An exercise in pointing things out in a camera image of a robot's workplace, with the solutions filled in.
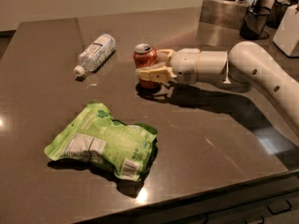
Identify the black drawer handle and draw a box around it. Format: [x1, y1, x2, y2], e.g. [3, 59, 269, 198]
[267, 200, 292, 215]

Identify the clear plastic water bottle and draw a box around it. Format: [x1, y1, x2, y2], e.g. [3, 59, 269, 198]
[74, 34, 116, 77]

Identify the green snack bag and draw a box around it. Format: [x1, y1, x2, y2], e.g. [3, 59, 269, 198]
[44, 102, 157, 181]

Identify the black mesh cup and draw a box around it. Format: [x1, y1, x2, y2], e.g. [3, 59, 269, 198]
[239, 6, 271, 40]

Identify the steel snack dispenser base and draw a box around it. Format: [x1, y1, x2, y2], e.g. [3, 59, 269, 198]
[199, 0, 246, 30]

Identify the white napkin box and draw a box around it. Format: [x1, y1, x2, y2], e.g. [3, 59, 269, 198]
[273, 5, 299, 57]

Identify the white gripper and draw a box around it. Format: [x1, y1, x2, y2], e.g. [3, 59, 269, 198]
[135, 49, 228, 84]

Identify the dark container at back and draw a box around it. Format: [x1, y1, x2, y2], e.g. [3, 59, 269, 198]
[263, 0, 298, 29]

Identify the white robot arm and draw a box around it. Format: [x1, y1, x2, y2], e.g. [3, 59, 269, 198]
[135, 41, 299, 129]

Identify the red coke can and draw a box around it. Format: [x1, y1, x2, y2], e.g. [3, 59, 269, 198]
[133, 43, 159, 90]

